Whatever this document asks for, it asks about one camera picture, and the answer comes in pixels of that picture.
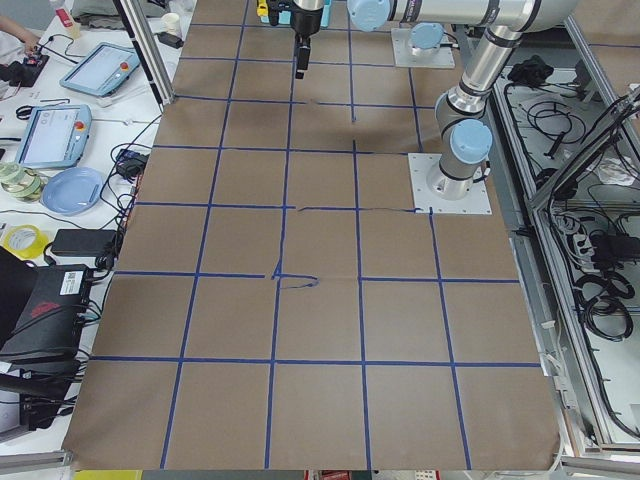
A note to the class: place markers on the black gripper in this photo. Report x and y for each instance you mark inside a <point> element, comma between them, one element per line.
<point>305,21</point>

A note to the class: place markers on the cream purple cup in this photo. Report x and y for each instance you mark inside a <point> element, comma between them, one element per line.
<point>172,24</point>

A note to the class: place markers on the upper teach pendant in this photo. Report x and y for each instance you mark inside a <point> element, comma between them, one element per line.
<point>102,71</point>

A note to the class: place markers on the teach pendant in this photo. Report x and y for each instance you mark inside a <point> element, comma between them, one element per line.
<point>55,137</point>
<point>102,71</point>

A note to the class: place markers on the lower teach pendant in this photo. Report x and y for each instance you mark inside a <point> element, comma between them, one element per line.
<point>55,137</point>

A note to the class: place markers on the black power brick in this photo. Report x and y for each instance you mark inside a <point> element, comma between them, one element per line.
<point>83,242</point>

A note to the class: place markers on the green tape rolls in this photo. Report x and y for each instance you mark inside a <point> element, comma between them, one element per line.
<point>23,184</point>

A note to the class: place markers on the yellow tape roll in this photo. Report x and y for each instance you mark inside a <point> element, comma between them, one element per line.
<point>25,241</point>

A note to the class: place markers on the black laptop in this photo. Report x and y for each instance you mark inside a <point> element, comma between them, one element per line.
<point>40,310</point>

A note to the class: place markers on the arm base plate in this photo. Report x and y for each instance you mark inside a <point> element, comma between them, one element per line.
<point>425,45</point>
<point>434,192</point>

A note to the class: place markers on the aluminium frame post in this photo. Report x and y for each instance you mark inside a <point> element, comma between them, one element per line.
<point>143,41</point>

